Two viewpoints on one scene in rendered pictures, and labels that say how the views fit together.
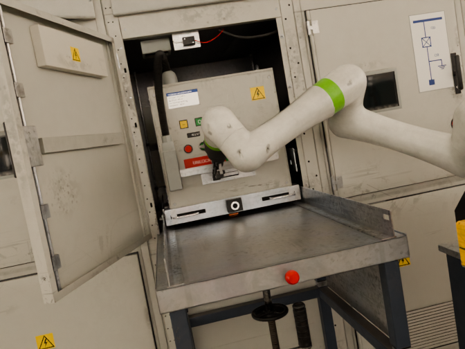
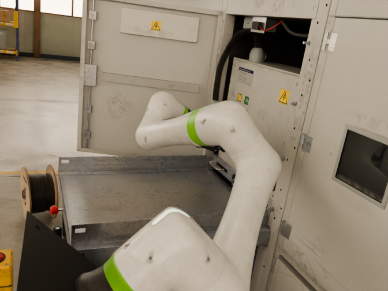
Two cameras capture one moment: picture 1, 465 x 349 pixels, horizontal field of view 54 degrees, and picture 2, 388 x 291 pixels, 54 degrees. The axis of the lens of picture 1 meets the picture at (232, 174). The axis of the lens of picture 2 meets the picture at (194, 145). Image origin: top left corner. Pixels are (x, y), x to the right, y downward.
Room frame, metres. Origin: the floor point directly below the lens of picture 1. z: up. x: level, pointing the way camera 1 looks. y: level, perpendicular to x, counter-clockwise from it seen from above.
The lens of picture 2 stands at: (1.12, -1.37, 1.50)
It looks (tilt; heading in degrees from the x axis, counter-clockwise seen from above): 17 degrees down; 74
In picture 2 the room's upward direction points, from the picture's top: 8 degrees clockwise
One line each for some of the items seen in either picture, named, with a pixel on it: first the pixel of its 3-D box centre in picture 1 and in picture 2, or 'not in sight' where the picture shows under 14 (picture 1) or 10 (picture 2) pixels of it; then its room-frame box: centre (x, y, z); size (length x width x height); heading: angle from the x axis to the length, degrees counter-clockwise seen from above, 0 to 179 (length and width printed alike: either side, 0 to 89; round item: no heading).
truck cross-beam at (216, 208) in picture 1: (232, 203); (243, 182); (1.77, 0.02, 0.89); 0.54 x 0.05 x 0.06; 98
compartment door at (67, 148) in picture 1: (81, 145); (148, 84); (1.38, 0.43, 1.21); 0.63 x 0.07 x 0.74; 167
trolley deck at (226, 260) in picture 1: (257, 243); (153, 203); (1.38, -0.04, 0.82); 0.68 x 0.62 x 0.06; 8
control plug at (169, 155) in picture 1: (171, 165); not in sight; (1.66, 0.21, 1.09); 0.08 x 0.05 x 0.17; 8
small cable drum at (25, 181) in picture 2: not in sight; (38, 193); (0.79, 1.31, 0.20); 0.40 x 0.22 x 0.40; 108
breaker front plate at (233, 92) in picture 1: (222, 140); (251, 125); (1.76, 0.02, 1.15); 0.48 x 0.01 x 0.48; 98
